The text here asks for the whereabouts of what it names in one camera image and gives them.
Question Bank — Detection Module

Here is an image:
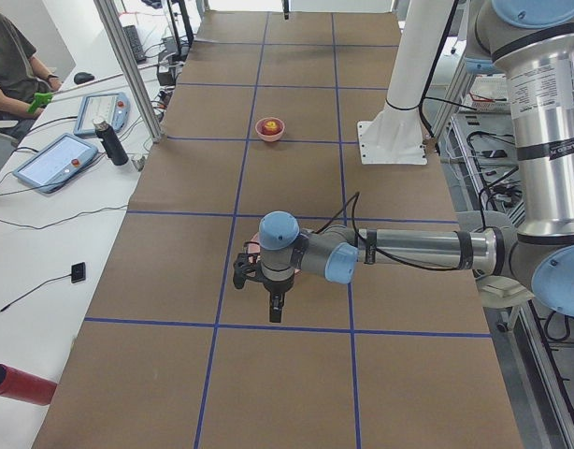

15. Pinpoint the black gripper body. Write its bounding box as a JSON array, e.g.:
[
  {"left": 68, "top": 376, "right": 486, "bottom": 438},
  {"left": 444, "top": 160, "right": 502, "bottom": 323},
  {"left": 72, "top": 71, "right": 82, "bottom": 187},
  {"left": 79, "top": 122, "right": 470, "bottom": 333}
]
[{"left": 262, "top": 274, "right": 294, "bottom": 296}]

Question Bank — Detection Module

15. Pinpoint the red apple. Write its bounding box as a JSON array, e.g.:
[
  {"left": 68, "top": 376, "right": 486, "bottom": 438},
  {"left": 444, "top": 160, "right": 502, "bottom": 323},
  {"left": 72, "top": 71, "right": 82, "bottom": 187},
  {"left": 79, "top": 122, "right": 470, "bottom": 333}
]
[{"left": 261, "top": 120, "right": 281, "bottom": 136}]

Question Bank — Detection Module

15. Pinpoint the pink bowl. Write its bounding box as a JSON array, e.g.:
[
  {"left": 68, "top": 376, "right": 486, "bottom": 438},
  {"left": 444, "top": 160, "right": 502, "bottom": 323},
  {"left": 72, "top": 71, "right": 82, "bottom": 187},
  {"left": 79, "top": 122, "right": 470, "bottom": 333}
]
[{"left": 254, "top": 117, "right": 285, "bottom": 142}]

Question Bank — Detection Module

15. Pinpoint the pink plate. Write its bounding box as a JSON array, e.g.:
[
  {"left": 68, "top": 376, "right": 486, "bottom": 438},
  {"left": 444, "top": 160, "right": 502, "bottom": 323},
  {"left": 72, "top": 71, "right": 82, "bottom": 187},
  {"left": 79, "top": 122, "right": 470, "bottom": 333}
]
[{"left": 245, "top": 231, "right": 300, "bottom": 281}]

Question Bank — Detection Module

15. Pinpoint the brown paper table mat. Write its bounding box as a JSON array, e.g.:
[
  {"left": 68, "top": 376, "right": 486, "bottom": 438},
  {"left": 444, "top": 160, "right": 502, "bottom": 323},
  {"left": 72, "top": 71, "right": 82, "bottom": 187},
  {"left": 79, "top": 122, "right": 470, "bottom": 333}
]
[{"left": 35, "top": 12, "right": 522, "bottom": 448}]

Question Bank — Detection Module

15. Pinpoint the black keyboard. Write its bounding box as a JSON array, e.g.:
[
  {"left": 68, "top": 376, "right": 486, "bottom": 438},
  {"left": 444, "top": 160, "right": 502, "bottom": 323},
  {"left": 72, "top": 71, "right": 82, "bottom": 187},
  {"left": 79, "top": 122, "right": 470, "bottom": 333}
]
[{"left": 122, "top": 25, "right": 147, "bottom": 64}]

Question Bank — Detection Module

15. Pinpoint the blue teach pendant far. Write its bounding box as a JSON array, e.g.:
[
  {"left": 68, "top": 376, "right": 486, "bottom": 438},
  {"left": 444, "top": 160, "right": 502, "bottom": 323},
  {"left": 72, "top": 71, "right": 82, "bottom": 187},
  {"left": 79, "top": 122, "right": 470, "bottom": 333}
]
[{"left": 73, "top": 93, "right": 130, "bottom": 138}]

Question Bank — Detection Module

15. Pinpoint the blue teach pendant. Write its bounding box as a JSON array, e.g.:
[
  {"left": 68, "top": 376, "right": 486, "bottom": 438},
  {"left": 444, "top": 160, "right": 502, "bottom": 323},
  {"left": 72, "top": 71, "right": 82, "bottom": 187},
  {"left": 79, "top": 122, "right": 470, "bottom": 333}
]
[
  {"left": 13, "top": 133, "right": 97, "bottom": 194},
  {"left": 73, "top": 93, "right": 130, "bottom": 138}
]

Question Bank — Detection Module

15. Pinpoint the small black square device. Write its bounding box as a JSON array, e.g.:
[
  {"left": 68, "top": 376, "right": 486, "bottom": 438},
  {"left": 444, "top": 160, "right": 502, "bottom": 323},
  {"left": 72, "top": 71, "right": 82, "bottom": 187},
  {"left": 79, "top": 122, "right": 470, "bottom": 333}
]
[{"left": 70, "top": 262, "right": 87, "bottom": 283}]

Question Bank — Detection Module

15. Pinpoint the black water bottle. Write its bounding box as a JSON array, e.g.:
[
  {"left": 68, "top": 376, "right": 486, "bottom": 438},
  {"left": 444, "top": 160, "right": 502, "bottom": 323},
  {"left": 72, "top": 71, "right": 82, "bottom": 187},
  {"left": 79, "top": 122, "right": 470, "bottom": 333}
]
[{"left": 93, "top": 116, "right": 128, "bottom": 166}]

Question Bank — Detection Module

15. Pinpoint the black computer mouse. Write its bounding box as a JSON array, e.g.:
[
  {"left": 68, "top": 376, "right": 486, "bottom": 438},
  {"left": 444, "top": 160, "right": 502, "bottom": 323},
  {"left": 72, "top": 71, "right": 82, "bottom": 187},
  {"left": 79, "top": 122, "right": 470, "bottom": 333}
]
[{"left": 73, "top": 71, "right": 95, "bottom": 85}]

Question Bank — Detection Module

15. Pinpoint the blue teach pendant near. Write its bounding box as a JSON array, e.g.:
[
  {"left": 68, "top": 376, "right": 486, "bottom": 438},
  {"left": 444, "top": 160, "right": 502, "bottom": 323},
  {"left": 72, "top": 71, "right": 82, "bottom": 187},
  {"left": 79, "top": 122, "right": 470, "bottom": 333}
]
[{"left": 13, "top": 133, "right": 97, "bottom": 194}]

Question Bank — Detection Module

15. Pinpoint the seated person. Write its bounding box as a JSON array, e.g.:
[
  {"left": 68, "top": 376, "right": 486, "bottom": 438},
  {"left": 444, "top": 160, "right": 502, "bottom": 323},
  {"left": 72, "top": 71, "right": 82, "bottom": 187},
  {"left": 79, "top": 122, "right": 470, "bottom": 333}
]
[{"left": 0, "top": 13, "right": 62, "bottom": 140}]

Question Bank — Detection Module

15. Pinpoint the red cylinder bottle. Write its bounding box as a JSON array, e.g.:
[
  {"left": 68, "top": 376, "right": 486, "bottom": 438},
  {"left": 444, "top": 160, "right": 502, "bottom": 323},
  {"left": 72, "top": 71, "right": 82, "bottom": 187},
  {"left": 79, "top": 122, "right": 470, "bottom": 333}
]
[{"left": 0, "top": 364, "right": 58, "bottom": 406}]

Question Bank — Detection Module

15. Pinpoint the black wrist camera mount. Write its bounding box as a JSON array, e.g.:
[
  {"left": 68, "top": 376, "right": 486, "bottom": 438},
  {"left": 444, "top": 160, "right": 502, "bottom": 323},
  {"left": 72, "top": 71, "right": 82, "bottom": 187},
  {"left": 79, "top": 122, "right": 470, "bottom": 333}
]
[{"left": 233, "top": 240, "right": 263, "bottom": 289}]

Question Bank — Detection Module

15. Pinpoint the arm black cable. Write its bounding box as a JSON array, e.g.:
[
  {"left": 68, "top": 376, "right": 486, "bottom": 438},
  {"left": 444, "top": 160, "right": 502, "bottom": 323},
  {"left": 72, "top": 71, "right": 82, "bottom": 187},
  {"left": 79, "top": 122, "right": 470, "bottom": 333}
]
[{"left": 314, "top": 190, "right": 464, "bottom": 272}]

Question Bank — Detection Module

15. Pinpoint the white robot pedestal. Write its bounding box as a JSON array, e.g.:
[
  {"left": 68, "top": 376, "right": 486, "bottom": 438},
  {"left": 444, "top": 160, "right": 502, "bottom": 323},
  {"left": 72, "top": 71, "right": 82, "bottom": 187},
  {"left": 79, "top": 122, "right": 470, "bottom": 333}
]
[{"left": 357, "top": 0, "right": 456, "bottom": 166}]

